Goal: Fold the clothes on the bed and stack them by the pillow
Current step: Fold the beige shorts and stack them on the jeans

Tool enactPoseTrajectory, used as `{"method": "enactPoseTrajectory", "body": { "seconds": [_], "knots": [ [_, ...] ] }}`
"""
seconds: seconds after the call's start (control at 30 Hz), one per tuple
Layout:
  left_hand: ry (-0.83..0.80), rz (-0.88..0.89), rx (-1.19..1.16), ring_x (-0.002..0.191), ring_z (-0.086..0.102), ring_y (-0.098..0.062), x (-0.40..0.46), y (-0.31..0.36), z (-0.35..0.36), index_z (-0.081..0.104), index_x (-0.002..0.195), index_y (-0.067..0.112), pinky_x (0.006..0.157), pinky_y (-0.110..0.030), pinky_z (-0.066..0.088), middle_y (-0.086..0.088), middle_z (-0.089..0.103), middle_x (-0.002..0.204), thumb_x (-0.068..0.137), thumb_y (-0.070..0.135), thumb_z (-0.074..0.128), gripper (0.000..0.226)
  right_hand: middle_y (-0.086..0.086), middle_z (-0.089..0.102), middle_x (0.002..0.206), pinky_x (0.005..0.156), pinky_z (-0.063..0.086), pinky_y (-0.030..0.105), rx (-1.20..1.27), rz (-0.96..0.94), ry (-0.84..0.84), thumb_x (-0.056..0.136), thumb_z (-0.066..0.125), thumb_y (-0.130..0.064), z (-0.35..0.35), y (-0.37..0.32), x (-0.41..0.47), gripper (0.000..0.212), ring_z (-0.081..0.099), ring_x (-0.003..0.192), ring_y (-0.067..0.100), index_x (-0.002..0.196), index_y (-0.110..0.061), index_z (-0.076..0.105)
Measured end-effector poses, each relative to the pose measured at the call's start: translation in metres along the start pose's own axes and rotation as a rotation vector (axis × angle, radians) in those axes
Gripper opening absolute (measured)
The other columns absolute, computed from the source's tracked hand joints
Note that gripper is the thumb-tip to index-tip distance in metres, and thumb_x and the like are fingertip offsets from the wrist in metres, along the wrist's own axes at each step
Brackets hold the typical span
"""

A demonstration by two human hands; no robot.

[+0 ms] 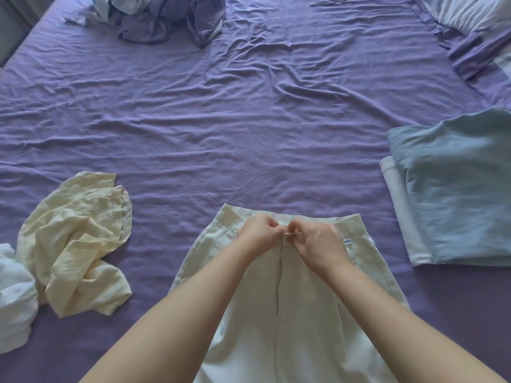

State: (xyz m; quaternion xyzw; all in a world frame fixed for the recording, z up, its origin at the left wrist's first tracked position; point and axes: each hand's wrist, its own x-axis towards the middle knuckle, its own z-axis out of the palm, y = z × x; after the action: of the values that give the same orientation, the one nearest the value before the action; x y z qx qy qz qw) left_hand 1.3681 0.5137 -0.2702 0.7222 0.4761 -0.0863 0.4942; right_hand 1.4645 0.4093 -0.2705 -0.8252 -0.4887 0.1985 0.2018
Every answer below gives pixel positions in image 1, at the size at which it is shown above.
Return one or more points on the crumpled purple grey quilt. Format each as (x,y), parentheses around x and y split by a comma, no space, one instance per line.
(151,19)

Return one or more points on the person's right forearm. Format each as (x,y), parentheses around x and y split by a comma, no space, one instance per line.
(407,327)

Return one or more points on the person's left forearm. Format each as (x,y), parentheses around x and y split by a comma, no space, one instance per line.
(171,327)

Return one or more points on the white jeans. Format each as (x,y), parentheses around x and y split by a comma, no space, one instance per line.
(411,235)

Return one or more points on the light blue denim jeans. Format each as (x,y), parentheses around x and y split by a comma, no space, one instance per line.
(459,195)

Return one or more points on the purple sheet bed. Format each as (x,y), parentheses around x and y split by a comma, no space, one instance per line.
(239,135)

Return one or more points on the person's left hand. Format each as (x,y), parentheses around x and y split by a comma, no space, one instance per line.
(257,235)

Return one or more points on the person's right hand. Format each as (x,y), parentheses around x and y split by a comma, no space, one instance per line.
(323,247)

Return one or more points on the pale yellow garment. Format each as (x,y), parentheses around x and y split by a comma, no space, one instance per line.
(76,243)

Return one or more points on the white t-shirt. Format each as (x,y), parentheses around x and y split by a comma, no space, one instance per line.
(16,303)

